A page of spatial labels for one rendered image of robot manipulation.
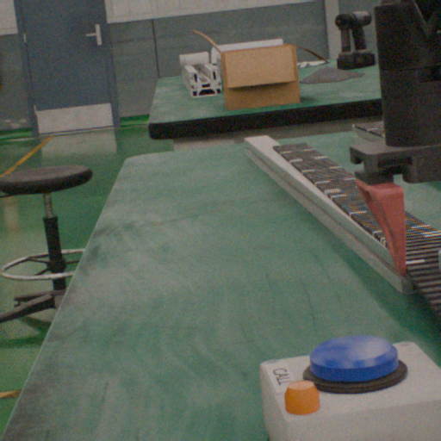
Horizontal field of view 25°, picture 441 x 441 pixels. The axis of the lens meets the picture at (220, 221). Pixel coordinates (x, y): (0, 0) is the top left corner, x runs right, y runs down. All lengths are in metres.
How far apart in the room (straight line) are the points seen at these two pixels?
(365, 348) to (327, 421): 0.05
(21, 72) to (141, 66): 1.35
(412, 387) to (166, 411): 0.21
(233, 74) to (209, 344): 1.98
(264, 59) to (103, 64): 8.87
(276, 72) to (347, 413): 2.27
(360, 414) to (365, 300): 0.37
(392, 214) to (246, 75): 1.94
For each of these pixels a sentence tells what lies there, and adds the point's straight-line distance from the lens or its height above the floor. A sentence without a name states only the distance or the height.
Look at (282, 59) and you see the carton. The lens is 2.68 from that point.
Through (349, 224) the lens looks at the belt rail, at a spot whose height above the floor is 0.80.
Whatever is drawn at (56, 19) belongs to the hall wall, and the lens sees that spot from 11.55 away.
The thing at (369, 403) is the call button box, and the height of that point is 0.84.
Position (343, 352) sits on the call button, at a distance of 0.46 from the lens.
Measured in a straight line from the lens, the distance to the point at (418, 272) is 0.76.
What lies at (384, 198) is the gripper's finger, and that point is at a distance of 0.74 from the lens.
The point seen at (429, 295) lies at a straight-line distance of 0.73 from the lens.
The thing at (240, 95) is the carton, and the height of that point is 0.82.
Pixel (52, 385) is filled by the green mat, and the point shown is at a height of 0.78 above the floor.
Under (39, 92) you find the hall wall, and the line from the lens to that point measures 11.60.
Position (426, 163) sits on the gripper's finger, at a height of 0.89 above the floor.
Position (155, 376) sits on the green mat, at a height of 0.78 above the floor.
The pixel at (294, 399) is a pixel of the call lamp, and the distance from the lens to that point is 0.43.
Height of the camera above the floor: 1.00
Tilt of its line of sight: 11 degrees down
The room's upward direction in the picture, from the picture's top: 6 degrees counter-clockwise
